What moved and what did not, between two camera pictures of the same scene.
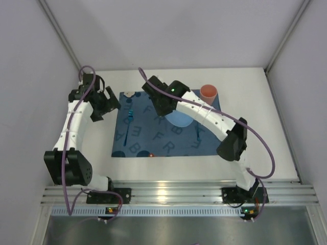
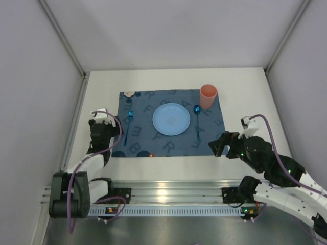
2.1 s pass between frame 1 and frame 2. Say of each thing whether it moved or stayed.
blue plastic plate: moved
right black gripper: moved
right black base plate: stayed
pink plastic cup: stayed
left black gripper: moved
